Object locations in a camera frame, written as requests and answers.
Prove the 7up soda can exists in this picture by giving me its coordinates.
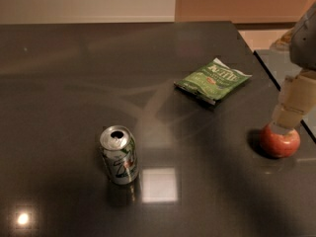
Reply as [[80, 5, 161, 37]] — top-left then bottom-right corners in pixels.
[[99, 125, 138, 185]]

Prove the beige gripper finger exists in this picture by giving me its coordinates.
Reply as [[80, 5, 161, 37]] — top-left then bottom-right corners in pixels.
[[271, 69, 316, 134]]

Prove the red apple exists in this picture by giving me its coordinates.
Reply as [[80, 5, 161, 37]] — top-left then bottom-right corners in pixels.
[[259, 123, 300, 158]]

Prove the green jalapeno chip bag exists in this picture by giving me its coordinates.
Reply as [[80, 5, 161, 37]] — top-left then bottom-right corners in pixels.
[[174, 58, 251, 105]]

